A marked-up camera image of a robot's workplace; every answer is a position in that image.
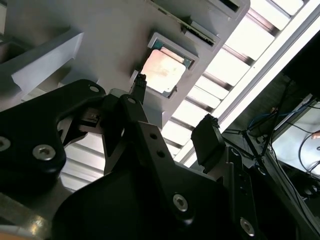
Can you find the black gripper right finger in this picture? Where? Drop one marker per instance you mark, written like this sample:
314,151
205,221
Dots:
207,142

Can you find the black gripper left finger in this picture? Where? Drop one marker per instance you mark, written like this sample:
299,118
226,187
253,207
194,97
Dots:
30,130

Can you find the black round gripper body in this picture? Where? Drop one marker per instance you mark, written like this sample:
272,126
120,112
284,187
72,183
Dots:
112,212

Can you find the silver CPU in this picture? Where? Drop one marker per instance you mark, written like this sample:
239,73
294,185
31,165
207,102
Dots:
162,71

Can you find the bare person hand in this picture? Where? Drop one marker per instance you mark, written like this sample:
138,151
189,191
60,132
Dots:
317,136

